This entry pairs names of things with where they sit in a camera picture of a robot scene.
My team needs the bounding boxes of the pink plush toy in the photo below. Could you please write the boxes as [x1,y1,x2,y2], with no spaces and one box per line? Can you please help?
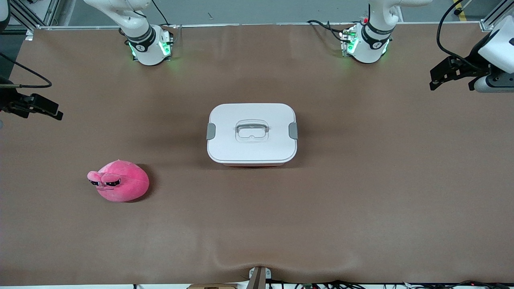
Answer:
[87,160,150,202]

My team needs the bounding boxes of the white storage box lid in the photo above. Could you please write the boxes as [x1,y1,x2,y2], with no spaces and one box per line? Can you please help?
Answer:
[207,103,298,164]

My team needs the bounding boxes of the black-footed stand leg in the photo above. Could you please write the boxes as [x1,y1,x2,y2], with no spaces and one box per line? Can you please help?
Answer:
[453,0,474,16]

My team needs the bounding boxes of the large table cover mat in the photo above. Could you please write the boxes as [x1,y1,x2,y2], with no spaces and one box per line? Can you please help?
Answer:
[0,23,514,286]

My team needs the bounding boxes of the brown cardboard piece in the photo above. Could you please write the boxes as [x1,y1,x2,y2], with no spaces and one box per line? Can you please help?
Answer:
[188,283,238,289]

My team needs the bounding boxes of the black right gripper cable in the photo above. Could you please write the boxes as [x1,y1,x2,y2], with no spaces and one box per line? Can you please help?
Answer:
[0,52,53,88]

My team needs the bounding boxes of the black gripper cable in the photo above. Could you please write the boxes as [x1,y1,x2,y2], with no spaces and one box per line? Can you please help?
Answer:
[436,0,490,73]
[0,52,53,88]

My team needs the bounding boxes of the aluminium frame profile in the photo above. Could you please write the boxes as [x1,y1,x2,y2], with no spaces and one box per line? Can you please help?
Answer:
[480,0,514,32]
[8,0,61,41]

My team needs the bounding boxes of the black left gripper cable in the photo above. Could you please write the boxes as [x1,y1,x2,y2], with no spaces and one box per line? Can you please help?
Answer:
[436,0,490,73]

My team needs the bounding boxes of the silver arm base bracket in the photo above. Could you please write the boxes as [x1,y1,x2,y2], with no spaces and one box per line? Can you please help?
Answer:
[339,26,356,57]
[161,25,182,57]

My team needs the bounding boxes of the black arm base cable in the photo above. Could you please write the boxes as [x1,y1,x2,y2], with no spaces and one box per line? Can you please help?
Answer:
[149,0,171,28]
[306,19,346,33]
[326,24,345,43]

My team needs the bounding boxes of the front camera mount bracket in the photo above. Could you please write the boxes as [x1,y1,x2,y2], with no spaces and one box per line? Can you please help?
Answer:
[248,266,272,289]

